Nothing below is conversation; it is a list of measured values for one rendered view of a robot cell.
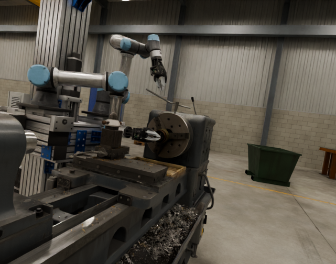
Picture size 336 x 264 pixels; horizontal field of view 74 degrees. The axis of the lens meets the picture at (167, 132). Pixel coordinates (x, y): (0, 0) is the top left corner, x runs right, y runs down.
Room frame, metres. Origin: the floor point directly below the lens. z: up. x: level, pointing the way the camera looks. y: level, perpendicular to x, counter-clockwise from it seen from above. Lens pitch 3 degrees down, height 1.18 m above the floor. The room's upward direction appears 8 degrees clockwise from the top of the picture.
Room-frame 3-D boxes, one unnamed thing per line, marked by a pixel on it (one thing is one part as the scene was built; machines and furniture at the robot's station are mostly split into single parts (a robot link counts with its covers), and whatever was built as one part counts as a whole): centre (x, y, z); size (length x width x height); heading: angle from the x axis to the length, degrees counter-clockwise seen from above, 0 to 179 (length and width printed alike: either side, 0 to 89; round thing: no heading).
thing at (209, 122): (1.96, -0.13, 1.06); 0.59 x 0.48 x 0.39; 161
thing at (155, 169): (1.02, 0.20, 0.95); 0.43 x 0.17 x 0.05; 71
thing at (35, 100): (1.41, 0.78, 1.21); 0.15 x 0.15 x 0.10
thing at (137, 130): (1.33, 0.19, 1.08); 0.12 x 0.09 x 0.08; 70
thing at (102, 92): (1.85, 0.56, 1.33); 0.13 x 0.12 x 0.14; 123
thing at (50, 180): (0.91, 0.44, 0.84); 0.04 x 0.04 x 0.10; 71
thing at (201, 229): (1.87, -0.39, 0.41); 0.34 x 0.17 x 0.82; 161
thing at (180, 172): (1.35, 0.07, 0.89); 0.36 x 0.30 x 0.04; 71
